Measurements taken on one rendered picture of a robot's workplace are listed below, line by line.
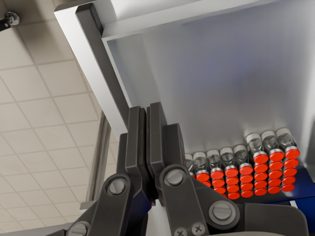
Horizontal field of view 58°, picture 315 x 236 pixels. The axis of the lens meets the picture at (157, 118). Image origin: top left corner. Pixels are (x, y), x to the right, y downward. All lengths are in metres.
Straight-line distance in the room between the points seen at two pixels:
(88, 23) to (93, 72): 0.08
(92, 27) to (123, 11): 0.04
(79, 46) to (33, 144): 1.57
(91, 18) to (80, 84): 1.19
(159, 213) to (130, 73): 0.31
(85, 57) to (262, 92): 0.24
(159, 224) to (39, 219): 2.18
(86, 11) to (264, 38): 0.21
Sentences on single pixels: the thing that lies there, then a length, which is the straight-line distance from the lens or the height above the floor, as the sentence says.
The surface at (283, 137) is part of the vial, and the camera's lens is 0.47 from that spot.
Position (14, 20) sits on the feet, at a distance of 1.41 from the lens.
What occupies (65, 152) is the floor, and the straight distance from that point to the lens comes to 1.91.
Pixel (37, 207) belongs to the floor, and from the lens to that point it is 2.53.
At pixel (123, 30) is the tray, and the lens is 0.32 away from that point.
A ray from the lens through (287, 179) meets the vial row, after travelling 0.51.
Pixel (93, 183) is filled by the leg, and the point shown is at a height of 0.71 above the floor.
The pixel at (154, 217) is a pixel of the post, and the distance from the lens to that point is 0.58.
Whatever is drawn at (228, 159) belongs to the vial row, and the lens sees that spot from 0.47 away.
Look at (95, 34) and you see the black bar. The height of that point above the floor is 0.90.
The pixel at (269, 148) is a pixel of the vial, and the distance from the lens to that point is 0.46.
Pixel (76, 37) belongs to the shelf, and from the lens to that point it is 0.36.
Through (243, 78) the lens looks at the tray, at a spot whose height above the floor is 0.88.
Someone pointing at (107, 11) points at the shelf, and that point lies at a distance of 0.34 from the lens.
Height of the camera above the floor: 1.19
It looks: 47 degrees down
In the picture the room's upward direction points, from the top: 178 degrees clockwise
